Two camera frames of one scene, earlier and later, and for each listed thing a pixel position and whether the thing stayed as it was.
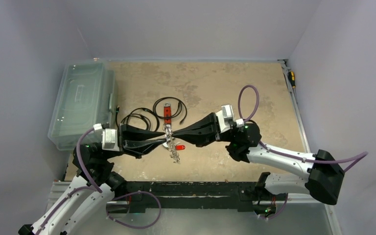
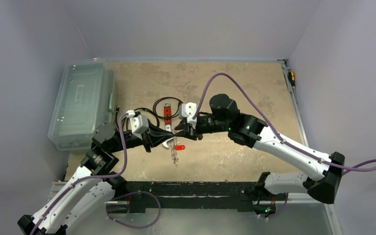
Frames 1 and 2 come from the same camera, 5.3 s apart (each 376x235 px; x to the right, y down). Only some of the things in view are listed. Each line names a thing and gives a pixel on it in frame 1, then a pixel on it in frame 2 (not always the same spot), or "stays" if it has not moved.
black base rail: [142, 196] stays
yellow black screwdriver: [291, 76] stays
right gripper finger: [200, 139] -> [192, 135]
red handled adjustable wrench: [168, 124] stays
